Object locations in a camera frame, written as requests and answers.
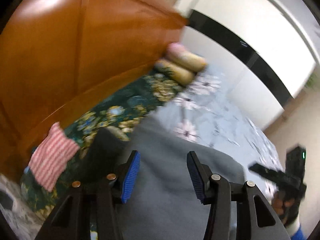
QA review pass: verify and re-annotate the right hand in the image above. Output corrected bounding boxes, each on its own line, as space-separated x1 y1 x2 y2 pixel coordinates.
271 191 295 224

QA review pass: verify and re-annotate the light blue floral quilt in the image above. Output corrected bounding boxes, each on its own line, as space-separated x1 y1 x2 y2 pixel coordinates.
151 66 282 200

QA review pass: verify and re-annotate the pink white striped towel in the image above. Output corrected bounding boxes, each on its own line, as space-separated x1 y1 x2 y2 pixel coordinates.
28 122 80 192

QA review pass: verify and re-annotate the lower rolled yellow pillow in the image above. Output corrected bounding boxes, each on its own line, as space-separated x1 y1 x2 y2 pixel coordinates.
155 59 195 87

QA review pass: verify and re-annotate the rolled yellow pillow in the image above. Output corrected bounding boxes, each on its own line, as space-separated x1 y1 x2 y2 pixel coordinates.
155 59 195 87
166 43 207 73

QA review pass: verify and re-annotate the white black wardrobe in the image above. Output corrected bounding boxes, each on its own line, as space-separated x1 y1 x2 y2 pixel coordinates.
182 0 319 129

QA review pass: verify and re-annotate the upper rolled yellow pillow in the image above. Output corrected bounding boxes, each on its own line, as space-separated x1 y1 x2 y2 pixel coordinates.
166 43 207 73

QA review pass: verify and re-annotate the grey knit sweater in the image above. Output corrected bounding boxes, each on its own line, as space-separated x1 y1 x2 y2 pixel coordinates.
86 117 245 239

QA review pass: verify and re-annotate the grey floral bedside cloth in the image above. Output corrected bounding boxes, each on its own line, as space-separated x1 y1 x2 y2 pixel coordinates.
1 174 43 239

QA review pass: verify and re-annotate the teal floral bed sheet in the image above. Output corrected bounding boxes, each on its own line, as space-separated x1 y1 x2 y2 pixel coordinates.
19 71 186 221

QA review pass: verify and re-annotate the orange wooden headboard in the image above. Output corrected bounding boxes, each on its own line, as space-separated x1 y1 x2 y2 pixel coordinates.
1 0 187 181

